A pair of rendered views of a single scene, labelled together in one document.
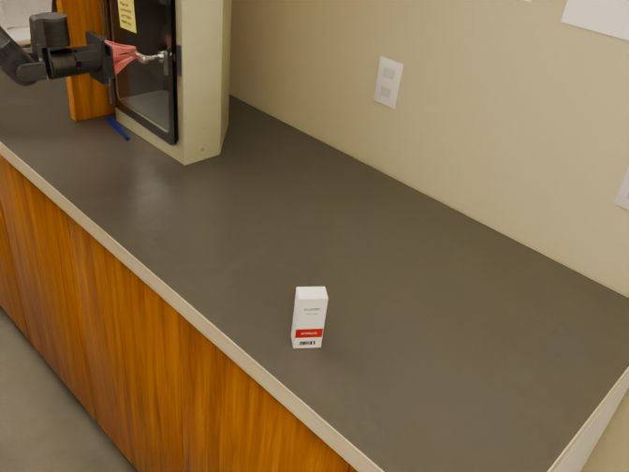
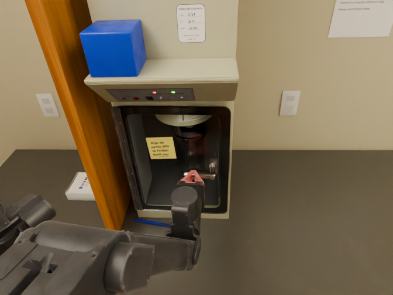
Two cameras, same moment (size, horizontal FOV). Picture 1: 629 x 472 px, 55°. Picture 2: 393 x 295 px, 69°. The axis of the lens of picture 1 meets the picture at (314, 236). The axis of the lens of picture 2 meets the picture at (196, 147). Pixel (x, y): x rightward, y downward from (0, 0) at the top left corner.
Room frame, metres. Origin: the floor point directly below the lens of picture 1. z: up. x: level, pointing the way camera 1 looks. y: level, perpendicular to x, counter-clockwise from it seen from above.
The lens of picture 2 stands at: (0.84, 0.81, 1.74)
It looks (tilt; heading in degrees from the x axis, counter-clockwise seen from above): 37 degrees down; 324
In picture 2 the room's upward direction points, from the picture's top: 3 degrees counter-clockwise
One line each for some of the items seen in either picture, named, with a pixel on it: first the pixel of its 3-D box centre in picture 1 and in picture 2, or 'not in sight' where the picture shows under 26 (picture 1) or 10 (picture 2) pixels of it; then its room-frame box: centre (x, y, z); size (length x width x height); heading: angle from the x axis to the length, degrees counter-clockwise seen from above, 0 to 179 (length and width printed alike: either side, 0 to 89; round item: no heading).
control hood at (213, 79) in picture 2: not in sight; (166, 89); (1.37, 0.50, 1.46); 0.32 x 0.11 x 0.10; 49
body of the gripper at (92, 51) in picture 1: (86, 59); (190, 204); (1.26, 0.54, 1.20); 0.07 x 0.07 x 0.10; 49
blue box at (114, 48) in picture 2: not in sight; (116, 48); (1.44, 0.57, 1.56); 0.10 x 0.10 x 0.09; 49
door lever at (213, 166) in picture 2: (142, 53); (200, 171); (1.34, 0.44, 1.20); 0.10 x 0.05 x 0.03; 47
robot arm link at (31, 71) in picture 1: (38, 45); (181, 224); (1.19, 0.60, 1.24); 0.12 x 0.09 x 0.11; 129
